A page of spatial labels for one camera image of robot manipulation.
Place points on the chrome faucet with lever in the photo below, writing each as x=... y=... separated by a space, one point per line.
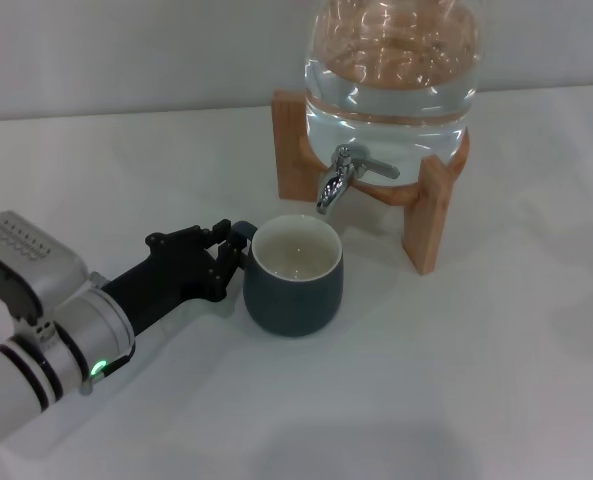
x=335 y=182

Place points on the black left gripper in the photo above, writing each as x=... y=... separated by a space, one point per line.
x=171 y=280

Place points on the wooden dispenser stand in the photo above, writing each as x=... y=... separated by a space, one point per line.
x=291 y=150

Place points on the dark green ceramic mug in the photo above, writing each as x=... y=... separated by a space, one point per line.
x=296 y=305

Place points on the glass water dispenser jar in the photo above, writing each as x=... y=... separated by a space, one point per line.
x=391 y=100

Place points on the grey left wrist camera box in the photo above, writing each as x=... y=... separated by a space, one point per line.
x=21 y=265

